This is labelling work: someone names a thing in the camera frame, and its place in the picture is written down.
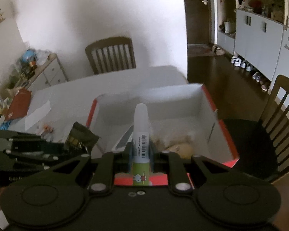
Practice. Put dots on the orange toy ornament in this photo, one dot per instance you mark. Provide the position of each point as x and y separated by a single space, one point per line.
47 129

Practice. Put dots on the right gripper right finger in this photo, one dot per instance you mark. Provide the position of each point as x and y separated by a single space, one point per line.
170 164

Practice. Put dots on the black snack packet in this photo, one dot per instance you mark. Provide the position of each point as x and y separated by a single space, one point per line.
80 140

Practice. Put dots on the blue globe toy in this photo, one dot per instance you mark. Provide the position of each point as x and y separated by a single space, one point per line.
29 56

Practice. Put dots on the wooden chair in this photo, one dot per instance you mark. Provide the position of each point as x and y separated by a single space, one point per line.
111 54
263 145

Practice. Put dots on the red cardboard box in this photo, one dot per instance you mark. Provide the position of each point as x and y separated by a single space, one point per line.
177 114

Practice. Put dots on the white sideboard cabinet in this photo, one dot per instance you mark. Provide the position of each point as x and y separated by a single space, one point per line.
48 74

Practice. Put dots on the far wooden chair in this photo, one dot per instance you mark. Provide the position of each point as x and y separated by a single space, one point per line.
111 54

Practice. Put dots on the white wall cabinet unit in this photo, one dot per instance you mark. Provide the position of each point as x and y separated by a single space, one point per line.
256 34

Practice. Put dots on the door mat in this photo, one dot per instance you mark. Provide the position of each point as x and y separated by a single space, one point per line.
202 50

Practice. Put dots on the red paper bag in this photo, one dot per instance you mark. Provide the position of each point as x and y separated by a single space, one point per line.
20 105

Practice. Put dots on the white paper sheet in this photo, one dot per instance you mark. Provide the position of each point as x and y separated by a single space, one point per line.
37 115

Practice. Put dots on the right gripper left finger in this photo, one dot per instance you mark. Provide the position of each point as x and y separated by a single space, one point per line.
109 165

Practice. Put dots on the blue rubber gloves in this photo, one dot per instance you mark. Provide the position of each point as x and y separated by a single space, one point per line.
5 125

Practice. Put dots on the right wooden chair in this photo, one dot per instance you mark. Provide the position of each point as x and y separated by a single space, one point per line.
263 145

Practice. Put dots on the dark entrance door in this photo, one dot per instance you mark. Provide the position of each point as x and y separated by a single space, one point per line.
197 13

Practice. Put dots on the green glue bottle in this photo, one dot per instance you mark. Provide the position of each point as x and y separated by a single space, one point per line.
141 143

